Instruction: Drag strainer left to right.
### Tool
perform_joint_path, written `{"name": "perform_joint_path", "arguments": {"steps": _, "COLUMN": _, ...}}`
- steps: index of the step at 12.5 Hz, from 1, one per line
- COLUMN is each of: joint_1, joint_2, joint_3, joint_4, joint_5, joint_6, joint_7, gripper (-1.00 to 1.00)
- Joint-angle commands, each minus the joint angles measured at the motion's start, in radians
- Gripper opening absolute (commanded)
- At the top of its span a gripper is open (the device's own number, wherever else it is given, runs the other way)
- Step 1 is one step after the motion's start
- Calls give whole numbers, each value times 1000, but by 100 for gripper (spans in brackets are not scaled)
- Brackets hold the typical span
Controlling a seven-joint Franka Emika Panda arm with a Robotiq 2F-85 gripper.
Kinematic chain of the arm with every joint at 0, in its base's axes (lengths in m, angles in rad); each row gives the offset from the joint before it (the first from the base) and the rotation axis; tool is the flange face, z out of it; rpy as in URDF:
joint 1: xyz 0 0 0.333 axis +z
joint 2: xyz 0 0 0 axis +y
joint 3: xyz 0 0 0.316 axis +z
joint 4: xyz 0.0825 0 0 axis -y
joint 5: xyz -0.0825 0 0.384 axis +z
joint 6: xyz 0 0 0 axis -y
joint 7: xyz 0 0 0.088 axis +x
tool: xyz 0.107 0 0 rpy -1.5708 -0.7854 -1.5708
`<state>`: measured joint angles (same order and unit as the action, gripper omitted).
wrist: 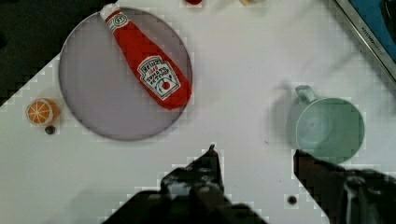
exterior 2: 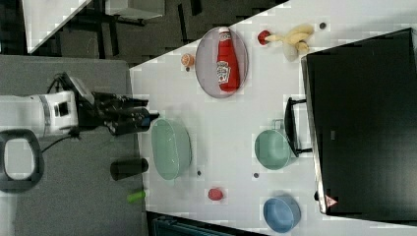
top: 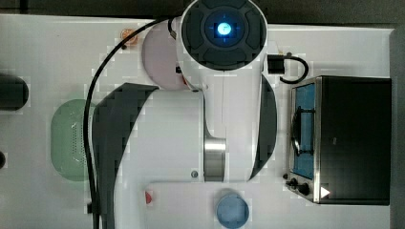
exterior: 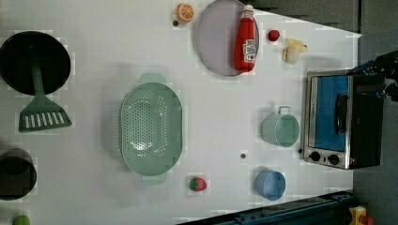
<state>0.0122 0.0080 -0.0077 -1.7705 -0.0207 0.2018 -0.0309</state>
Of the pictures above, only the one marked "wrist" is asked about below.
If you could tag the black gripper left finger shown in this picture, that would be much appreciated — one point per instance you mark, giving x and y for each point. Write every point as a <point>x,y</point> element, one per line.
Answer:
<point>202,172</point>

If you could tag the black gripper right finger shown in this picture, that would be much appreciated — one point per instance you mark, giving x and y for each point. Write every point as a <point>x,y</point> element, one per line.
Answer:
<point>347,196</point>

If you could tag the green plastic cup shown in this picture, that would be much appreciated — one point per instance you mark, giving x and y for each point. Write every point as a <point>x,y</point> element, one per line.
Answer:
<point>329,129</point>

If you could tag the red plush ketchup bottle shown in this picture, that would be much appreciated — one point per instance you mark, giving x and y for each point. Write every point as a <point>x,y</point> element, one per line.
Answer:
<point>153,68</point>

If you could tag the round grey plate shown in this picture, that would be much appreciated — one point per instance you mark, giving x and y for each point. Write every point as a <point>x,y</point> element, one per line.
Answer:
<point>101,90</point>

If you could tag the orange slice toy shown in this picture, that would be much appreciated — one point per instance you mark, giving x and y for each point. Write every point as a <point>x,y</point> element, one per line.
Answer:
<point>42,112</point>

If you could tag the red tomato toy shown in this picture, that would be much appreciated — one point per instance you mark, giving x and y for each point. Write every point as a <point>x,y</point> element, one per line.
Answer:
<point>194,2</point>

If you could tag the peeled banana toy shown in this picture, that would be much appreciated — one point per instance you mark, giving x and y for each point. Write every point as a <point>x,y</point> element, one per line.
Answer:
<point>250,2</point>

